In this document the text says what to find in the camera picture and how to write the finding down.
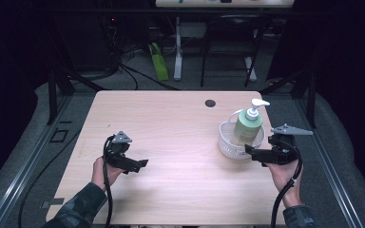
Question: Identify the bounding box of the person's right hand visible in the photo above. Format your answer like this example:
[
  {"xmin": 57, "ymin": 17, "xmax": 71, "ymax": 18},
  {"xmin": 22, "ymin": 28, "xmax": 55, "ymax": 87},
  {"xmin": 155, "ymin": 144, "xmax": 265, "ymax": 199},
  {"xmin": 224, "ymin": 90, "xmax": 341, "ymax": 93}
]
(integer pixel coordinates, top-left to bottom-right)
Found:
[{"xmin": 265, "ymin": 161, "xmax": 303, "ymax": 203}]

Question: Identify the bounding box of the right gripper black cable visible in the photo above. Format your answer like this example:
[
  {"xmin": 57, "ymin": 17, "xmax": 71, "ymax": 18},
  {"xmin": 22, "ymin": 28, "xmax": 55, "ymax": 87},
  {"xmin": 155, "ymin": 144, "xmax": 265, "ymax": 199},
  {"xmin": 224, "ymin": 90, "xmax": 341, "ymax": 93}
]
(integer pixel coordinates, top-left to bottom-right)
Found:
[{"xmin": 270, "ymin": 138, "xmax": 304, "ymax": 228}]

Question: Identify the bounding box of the white plastic basket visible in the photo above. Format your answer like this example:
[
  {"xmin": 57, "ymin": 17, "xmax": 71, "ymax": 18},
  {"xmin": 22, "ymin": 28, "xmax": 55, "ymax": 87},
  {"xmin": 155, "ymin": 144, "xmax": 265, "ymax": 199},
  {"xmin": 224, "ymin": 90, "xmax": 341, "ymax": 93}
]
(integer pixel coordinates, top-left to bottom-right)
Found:
[{"xmin": 218, "ymin": 109, "xmax": 266, "ymax": 161}]

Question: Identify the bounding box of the black metal stand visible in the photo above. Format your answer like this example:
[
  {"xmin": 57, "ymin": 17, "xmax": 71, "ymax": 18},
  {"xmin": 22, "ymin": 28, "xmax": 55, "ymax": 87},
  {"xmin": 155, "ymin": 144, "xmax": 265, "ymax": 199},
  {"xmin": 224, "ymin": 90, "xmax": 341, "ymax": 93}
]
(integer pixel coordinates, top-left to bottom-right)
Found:
[
  {"xmin": 46, "ymin": 66, "xmax": 109, "ymax": 126},
  {"xmin": 259, "ymin": 68, "xmax": 317, "ymax": 129}
]

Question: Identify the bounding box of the white desk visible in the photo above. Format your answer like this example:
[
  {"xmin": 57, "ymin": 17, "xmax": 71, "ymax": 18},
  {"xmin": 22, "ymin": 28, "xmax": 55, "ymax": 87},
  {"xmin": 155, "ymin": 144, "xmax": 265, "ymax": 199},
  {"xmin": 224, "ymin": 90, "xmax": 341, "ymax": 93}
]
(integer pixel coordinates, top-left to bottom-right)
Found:
[{"xmin": 155, "ymin": 0, "xmax": 297, "ymax": 83}]

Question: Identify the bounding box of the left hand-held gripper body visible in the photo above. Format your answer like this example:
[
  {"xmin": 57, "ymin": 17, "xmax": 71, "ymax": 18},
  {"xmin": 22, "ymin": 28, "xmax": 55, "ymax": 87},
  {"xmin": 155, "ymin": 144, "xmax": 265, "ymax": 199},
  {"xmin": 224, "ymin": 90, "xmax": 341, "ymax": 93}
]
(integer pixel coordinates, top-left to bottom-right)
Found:
[{"xmin": 104, "ymin": 130, "xmax": 136, "ymax": 169}]

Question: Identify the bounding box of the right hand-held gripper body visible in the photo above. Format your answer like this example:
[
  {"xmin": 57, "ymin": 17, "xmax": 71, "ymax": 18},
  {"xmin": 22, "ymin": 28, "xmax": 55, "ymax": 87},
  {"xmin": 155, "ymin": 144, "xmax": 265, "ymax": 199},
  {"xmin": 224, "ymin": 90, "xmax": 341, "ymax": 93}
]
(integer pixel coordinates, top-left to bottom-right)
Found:
[{"xmin": 264, "ymin": 123, "xmax": 314, "ymax": 165}]

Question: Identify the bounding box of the black chair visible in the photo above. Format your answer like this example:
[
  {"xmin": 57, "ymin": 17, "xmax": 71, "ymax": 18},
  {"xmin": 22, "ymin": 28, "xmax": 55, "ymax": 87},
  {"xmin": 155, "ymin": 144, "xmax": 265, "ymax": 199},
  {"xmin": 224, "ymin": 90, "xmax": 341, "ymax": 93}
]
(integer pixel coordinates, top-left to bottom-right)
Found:
[{"xmin": 200, "ymin": 13, "xmax": 264, "ymax": 88}]

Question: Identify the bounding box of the aluminium floor rail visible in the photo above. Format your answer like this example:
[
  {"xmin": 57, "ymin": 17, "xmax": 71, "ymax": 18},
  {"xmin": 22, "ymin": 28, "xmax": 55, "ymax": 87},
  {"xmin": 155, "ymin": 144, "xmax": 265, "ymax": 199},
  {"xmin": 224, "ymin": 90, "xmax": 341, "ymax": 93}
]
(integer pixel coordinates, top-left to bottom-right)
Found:
[
  {"xmin": 293, "ymin": 94, "xmax": 365, "ymax": 228},
  {"xmin": 0, "ymin": 94, "xmax": 74, "ymax": 228}
]

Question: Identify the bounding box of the green pump bottle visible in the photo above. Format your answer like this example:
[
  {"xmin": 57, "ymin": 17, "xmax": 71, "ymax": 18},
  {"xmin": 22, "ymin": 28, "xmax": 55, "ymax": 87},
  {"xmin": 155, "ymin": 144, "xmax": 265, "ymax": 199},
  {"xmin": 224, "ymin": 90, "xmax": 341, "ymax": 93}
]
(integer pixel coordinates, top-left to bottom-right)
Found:
[{"xmin": 232, "ymin": 98, "xmax": 271, "ymax": 147}]

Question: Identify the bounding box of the grey tape strip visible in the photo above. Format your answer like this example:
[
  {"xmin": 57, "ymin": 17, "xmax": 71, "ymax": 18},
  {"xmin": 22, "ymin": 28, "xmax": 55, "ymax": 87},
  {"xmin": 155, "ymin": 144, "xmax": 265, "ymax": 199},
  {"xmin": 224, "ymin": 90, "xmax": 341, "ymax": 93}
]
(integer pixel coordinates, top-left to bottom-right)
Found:
[{"xmin": 40, "ymin": 197, "xmax": 66, "ymax": 209}]

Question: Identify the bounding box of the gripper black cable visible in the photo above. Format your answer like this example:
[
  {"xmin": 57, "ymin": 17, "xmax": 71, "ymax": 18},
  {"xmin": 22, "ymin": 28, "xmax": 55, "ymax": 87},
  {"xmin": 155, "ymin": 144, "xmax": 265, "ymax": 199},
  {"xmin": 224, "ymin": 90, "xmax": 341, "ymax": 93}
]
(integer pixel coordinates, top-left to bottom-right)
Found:
[
  {"xmin": 270, "ymin": 138, "xmax": 304, "ymax": 228},
  {"xmin": 102, "ymin": 135, "xmax": 115, "ymax": 228}
]

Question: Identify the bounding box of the black floor cable bundle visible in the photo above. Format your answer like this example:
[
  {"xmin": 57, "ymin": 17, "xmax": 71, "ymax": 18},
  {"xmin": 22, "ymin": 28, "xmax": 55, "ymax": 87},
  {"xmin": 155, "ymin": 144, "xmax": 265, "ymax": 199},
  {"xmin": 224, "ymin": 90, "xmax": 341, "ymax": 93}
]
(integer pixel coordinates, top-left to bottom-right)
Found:
[{"xmin": 119, "ymin": 62, "xmax": 181, "ymax": 92}]

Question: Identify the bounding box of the person's left hand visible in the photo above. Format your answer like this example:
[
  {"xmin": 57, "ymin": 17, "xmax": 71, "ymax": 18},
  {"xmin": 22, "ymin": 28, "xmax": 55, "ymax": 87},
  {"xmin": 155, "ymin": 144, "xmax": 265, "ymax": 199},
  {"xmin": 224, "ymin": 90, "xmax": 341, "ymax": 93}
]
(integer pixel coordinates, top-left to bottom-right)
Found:
[{"xmin": 91, "ymin": 156, "xmax": 125, "ymax": 193}]

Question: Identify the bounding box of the black equipment cabinet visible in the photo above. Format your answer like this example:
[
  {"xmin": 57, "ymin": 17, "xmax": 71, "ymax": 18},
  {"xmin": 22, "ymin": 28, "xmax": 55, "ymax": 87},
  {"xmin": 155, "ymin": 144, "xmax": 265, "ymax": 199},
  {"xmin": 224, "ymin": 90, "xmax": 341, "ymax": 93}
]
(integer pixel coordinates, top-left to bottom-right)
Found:
[{"xmin": 55, "ymin": 12, "xmax": 117, "ymax": 72}]

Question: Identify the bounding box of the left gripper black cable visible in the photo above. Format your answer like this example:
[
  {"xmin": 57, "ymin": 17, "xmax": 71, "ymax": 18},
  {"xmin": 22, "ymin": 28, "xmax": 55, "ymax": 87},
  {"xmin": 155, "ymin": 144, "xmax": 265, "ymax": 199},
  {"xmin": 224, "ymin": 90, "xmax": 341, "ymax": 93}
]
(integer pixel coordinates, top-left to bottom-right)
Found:
[{"xmin": 102, "ymin": 135, "xmax": 115, "ymax": 228}]

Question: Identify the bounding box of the green bag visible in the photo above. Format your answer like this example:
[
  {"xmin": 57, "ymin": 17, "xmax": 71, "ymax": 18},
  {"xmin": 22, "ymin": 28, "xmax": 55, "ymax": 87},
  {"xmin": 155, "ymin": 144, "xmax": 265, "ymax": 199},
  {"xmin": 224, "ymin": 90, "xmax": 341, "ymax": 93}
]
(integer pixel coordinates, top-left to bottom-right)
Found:
[{"xmin": 148, "ymin": 42, "xmax": 170, "ymax": 82}]

